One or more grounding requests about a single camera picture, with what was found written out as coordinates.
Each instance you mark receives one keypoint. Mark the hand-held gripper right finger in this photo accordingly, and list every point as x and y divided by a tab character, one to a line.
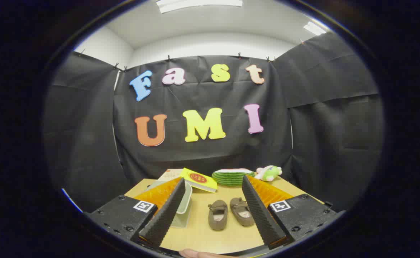
258	211

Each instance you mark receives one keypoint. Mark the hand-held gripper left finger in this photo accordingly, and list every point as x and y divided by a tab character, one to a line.
167	211

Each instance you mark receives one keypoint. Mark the brown suede shoe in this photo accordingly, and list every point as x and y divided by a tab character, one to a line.
241	212
217	216

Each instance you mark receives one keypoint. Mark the white fabric storage box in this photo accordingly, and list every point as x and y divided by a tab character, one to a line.
185	204

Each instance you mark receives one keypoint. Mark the beige book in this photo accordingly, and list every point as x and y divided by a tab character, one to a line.
170	174

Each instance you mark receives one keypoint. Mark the pink green plush toy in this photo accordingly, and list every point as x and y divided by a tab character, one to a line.
269	173

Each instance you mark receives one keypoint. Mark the watermelon slice plush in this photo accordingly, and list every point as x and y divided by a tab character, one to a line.
231	178

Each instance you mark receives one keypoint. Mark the yellow book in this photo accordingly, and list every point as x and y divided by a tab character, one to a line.
199	178

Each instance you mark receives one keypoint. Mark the small ceiling light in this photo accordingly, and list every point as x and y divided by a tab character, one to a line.
314	28

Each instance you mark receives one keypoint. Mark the long ceiling light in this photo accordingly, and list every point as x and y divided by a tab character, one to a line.
199	4

